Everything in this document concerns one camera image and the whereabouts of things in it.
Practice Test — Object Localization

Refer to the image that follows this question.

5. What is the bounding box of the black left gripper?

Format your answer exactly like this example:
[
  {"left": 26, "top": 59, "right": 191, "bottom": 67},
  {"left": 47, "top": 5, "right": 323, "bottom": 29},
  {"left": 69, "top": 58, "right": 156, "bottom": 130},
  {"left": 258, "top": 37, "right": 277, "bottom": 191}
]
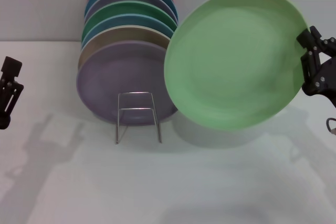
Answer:
[{"left": 0, "top": 56, "right": 24, "bottom": 130}]

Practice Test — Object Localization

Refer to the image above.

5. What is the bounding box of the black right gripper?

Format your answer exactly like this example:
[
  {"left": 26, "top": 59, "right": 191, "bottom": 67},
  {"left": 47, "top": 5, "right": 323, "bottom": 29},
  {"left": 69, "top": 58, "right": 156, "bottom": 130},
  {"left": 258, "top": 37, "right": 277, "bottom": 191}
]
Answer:
[{"left": 296, "top": 26, "right": 336, "bottom": 108}]

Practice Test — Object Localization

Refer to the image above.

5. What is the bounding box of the light green plate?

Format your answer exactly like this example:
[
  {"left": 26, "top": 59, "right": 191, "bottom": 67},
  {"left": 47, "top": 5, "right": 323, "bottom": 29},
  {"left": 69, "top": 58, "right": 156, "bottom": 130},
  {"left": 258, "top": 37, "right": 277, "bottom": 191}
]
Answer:
[{"left": 164, "top": 0, "right": 310, "bottom": 131}]

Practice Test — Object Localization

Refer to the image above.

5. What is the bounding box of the lavender plate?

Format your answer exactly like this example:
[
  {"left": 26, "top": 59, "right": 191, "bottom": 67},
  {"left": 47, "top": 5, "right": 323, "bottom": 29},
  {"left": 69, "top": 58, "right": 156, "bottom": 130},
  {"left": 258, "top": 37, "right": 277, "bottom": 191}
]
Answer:
[{"left": 76, "top": 40, "right": 179, "bottom": 126}]

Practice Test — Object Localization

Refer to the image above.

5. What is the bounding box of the beige plate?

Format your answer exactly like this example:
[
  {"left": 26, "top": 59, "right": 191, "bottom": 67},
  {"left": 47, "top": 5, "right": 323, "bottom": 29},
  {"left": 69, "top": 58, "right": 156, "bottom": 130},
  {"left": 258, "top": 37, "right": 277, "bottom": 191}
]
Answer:
[{"left": 78, "top": 25, "right": 171, "bottom": 71}]

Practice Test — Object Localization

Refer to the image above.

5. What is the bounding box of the light blue plate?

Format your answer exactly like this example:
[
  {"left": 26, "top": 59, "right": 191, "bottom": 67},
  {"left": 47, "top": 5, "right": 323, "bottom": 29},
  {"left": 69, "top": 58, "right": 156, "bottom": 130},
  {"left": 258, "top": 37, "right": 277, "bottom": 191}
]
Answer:
[{"left": 80, "top": 13, "right": 176, "bottom": 50}]

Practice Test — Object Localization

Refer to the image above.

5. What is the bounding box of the dark green plate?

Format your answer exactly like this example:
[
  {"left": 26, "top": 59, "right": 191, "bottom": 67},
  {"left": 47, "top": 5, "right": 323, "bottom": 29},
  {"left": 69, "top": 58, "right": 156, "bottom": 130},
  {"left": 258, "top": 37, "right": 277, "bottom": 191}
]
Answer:
[{"left": 81, "top": 0, "right": 179, "bottom": 40}]

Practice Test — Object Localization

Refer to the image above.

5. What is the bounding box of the right gripper cable with connector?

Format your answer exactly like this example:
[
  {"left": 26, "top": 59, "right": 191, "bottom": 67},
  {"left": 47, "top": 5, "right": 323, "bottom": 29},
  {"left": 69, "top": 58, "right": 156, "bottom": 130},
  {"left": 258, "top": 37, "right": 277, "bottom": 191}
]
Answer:
[{"left": 326, "top": 118, "right": 336, "bottom": 136}]

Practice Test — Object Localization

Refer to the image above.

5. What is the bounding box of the metal wire plate rack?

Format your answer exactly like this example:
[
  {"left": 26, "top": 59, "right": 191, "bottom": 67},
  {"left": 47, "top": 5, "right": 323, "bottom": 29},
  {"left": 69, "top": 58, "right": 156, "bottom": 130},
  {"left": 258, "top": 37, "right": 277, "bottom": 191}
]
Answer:
[{"left": 114, "top": 91, "right": 163, "bottom": 145}]

